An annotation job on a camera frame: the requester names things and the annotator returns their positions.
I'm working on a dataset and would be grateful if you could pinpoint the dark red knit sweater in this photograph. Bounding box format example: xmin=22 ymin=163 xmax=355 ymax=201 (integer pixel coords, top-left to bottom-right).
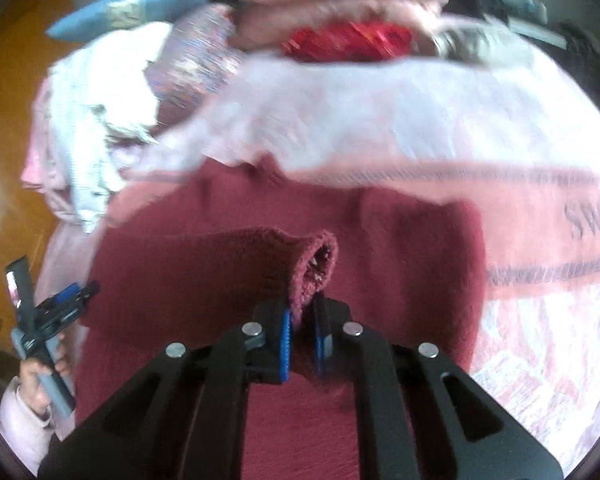
xmin=73 ymin=155 xmax=489 ymax=480

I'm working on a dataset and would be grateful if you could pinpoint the pink sleeved left forearm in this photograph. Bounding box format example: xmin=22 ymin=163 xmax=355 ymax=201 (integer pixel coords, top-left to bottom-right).
xmin=0 ymin=377 xmax=61 ymax=477

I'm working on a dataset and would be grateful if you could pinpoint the person left hand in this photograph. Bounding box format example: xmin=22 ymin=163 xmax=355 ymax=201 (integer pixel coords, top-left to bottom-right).
xmin=19 ymin=334 xmax=74 ymax=418

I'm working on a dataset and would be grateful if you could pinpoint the pale pink crumpled garment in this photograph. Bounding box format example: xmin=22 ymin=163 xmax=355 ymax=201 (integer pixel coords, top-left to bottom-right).
xmin=20 ymin=78 xmax=81 ymax=224

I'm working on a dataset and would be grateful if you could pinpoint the white crumpled garment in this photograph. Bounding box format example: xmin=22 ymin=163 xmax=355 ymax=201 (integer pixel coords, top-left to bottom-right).
xmin=48 ymin=22 xmax=172 ymax=233

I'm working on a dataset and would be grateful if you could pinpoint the pink sweet dreams bed blanket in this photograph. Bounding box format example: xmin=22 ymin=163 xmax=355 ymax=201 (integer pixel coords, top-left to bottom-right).
xmin=36 ymin=46 xmax=600 ymax=474

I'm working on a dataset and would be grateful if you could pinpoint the floral patterned pillow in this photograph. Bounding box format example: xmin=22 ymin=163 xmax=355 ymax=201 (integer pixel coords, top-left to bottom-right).
xmin=145 ymin=3 xmax=246 ymax=124

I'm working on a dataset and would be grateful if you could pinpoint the blue pillow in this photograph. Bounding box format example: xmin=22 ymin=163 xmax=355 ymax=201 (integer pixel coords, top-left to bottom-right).
xmin=46 ymin=0 xmax=209 ymax=42

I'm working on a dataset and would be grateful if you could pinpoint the grey white folded garment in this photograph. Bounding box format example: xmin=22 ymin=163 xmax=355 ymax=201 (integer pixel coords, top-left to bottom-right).
xmin=413 ymin=24 xmax=513 ymax=65

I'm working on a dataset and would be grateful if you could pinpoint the lower folded pink blanket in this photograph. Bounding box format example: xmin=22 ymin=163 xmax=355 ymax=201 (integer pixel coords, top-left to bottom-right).
xmin=228 ymin=0 xmax=442 ymax=51

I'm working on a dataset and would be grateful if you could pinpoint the red shiny plastic bag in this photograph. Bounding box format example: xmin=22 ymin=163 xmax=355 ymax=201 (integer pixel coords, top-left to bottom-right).
xmin=280 ymin=21 xmax=414 ymax=63

